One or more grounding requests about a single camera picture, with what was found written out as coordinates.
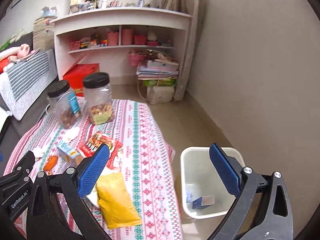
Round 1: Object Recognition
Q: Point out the blue small carton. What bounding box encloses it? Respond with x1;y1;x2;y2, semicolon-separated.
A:
192;196;215;210

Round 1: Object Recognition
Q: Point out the yellow snack bag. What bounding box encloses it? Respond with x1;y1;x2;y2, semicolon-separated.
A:
96;172;142;229

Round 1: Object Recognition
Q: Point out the blue milk carton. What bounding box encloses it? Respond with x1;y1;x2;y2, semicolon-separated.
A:
56;141;84;167

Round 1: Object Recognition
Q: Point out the white plastic trash bin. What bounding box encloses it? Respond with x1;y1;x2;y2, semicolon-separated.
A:
180;147;235;219

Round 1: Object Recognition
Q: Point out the orange peel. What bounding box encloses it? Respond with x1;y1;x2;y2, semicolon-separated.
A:
43;155;58;171

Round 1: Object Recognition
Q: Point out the grey sofa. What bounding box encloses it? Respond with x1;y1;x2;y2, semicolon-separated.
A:
1;50;58;157

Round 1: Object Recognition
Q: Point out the crumpled white paper in bin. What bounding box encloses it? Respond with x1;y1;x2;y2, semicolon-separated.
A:
185;190;193;203

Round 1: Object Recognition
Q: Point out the crumpled white tissue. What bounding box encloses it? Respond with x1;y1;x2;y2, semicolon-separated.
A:
63;127;80;143

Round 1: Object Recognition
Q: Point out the red snack package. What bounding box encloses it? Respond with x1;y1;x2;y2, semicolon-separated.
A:
77;131;123;172

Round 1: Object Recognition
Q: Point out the jar with blue label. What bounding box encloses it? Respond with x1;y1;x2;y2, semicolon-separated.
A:
47;80;81;129

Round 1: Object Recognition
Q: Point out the patterned pink tablecloth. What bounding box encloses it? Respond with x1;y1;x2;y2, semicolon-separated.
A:
1;97;183;239

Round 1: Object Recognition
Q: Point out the striped grey sofa cover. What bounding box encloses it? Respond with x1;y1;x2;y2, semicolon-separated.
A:
1;49;57;120

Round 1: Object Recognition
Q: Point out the red cardboard box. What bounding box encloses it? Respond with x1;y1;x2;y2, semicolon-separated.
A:
62;63;99;96

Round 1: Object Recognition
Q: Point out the jar of nuts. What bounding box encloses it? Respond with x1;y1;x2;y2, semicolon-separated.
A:
82;72;114;125

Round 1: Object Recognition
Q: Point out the pink plush toy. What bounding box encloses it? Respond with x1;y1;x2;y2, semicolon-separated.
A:
0;44;30;61

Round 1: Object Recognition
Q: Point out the white sack on floor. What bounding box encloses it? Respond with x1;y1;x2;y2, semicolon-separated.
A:
147;86;175;105

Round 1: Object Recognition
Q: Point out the stack of books beside shelf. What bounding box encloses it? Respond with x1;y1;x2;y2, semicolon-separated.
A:
33;16;56;51

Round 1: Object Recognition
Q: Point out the pink basket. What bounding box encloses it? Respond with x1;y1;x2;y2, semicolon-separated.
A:
129;53;145;67

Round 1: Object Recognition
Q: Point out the stack of papers and magazines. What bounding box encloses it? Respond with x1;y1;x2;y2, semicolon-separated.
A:
134;49;180;80

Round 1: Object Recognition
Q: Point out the white bookshelf unit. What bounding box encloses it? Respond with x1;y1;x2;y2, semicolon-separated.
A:
54;0;199;101

